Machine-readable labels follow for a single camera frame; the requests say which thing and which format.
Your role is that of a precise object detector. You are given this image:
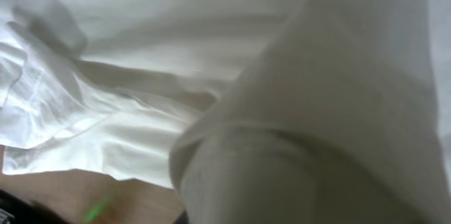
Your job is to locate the white t-shirt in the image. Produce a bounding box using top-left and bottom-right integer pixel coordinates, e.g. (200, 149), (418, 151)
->
(1, 0), (450, 223)

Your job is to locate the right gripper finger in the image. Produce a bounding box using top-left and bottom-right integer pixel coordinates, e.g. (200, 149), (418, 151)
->
(1, 190), (68, 224)

